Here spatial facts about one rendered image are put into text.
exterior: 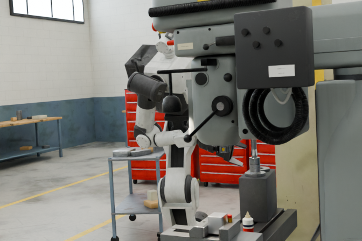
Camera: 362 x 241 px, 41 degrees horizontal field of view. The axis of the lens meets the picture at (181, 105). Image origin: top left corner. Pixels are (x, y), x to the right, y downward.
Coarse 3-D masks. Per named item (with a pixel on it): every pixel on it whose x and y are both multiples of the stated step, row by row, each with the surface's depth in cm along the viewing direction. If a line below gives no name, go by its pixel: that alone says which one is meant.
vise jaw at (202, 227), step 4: (204, 220) 176; (196, 224) 172; (200, 224) 171; (204, 224) 171; (192, 228) 170; (196, 228) 169; (200, 228) 168; (204, 228) 168; (192, 232) 170; (196, 232) 169; (200, 232) 169; (204, 232) 168; (192, 236) 170; (196, 236) 169; (200, 236) 169; (204, 236) 168
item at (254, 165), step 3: (249, 162) 212; (252, 162) 211; (255, 162) 210; (258, 162) 211; (249, 165) 212; (252, 165) 211; (255, 165) 210; (258, 165) 211; (249, 168) 213; (252, 168) 211; (255, 168) 211; (258, 168) 211; (249, 171) 213; (252, 171) 211; (255, 171) 211; (258, 171) 211
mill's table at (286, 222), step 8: (280, 208) 227; (272, 216) 215; (280, 216) 214; (288, 216) 213; (296, 216) 224; (240, 224) 205; (256, 224) 204; (264, 224) 204; (272, 224) 203; (280, 224) 203; (288, 224) 211; (296, 224) 223; (256, 232) 194; (264, 232) 193; (272, 232) 193; (280, 232) 200; (288, 232) 211; (264, 240) 184; (272, 240) 190; (280, 240) 200
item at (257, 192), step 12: (264, 168) 221; (240, 180) 209; (252, 180) 207; (264, 180) 206; (240, 192) 210; (252, 192) 208; (264, 192) 206; (240, 204) 210; (252, 204) 208; (264, 204) 206; (276, 204) 225; (240, 216) 210; (252, 216) 208; (264, 216) 207
